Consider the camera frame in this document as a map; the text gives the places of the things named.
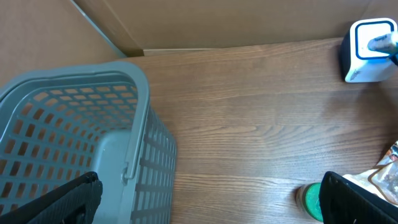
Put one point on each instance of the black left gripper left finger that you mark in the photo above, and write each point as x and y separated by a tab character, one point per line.
74	202

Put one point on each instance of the green Kleenex tissue pack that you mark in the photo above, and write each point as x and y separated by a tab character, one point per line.
386	43

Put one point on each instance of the dried mushroom pouch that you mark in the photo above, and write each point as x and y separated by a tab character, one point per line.
381	180

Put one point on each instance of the green lid jar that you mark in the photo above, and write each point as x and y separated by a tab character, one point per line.
307	199

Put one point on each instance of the white barcode scanner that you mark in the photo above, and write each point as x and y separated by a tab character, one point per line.
359	64

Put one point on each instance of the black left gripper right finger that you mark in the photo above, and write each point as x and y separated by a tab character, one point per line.
343	202

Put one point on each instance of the dark plastic mesh basket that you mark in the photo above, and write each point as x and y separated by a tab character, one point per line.
59	124

